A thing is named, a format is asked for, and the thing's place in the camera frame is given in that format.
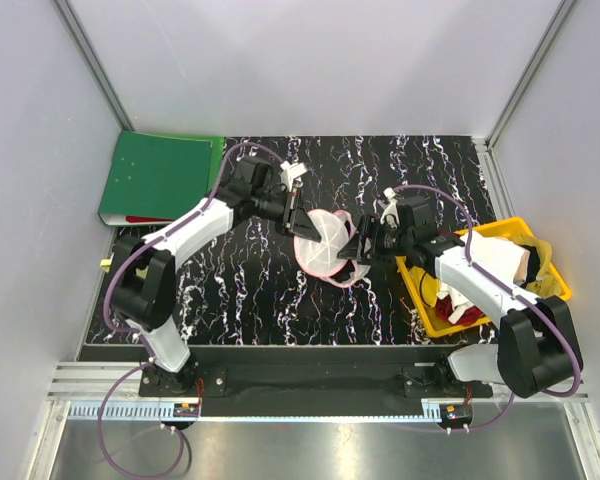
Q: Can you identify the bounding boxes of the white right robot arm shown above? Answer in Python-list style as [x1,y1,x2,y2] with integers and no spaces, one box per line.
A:
[338,196,584,398]

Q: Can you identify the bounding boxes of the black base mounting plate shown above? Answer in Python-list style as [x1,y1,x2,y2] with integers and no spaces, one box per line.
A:
[139,346,492,419]

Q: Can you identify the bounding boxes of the yellow plastic bin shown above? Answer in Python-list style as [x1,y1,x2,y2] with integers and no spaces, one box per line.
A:
[396,217,572,338]

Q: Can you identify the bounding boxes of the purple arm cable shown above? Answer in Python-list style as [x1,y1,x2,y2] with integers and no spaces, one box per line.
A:
[389,184,584,436]
[95,142,286,476]

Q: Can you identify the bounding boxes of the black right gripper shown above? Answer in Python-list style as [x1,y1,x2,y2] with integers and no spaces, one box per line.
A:
[337,214,414,269]

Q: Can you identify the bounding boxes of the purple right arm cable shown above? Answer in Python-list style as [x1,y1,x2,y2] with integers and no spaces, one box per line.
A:
[389,184,584,436]

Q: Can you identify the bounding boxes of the white garment in bin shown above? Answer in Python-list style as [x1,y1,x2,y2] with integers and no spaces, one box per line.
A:
[436,232,529,306]

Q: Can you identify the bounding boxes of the green ring binder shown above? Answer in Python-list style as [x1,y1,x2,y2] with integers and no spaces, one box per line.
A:
[98,131,225,226]

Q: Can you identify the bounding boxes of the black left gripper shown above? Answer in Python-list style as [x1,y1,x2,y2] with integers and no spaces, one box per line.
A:
[252,187,322,242]

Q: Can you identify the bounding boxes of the white pink mesh laundry bag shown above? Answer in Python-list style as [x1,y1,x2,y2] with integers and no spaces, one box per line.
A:
[294,209,371,288]

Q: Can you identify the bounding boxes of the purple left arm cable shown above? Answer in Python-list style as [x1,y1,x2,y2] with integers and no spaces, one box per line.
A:
[95,142,286,476]

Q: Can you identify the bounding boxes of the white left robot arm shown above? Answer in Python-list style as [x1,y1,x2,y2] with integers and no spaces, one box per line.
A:
[104,157,322,396]

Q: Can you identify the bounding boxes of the cream yellow mug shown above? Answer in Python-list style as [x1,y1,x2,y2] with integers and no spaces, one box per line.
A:
[100,258,112,272]

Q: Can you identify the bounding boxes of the red folder under binder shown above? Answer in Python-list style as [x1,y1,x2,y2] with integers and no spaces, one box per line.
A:
[124,215,172,224]

